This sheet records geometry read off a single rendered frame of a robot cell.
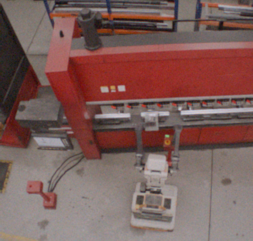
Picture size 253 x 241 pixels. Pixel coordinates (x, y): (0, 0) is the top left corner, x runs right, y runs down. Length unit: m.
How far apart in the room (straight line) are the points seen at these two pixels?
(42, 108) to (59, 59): 0.58
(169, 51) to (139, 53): 0.31
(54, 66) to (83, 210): 2.48
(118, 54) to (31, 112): 1.15
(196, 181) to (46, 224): 2.45
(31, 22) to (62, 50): 4.41
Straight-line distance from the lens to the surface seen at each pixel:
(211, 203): 4.89
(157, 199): 3.89
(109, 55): 3.26
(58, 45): 3.49
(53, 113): 3.37
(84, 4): 5.38
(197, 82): 3.73
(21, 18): 8.04
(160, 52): 3.24
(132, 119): 4.40
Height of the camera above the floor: 4.65
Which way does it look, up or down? 58 degrees down
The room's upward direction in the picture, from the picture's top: 9 degrees counter-clockwise
